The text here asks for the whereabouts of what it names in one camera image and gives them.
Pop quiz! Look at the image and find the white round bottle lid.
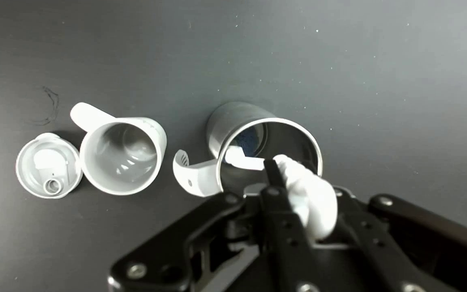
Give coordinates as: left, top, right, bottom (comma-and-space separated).
15, 131, 85, 201

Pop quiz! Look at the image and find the white curved strap piece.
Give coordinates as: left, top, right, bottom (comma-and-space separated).
171, 147, 226, 199

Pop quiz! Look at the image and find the white ceramic mug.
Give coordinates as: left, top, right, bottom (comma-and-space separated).
68, 100, 169, 197

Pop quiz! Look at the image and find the silver metal bottle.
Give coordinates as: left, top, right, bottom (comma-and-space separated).
205, 98, 326, 199

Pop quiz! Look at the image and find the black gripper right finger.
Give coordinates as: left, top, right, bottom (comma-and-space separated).
333, 186, 467, 292

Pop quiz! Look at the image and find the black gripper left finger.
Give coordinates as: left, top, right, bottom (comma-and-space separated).
107, 155, 325, 292

